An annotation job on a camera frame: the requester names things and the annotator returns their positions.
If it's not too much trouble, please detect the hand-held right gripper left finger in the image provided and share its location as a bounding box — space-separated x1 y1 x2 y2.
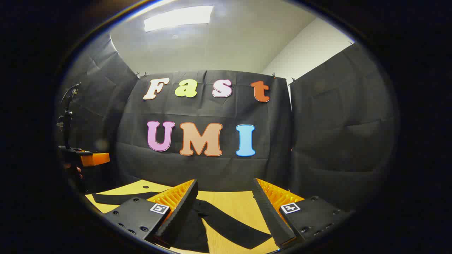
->
104 179 198 248

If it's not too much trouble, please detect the black backdrop cloth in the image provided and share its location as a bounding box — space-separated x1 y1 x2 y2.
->
56 34 400 212

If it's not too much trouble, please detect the black garment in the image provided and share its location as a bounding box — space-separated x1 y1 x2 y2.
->
92 192 273 253

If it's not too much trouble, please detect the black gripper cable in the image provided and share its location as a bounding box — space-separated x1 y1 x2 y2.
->
60 83 82 106

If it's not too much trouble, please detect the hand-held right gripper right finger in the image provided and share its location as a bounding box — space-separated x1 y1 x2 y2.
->
252 178 354 249

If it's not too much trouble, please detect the ceiling light panel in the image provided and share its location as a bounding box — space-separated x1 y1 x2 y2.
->
143 5 214 32

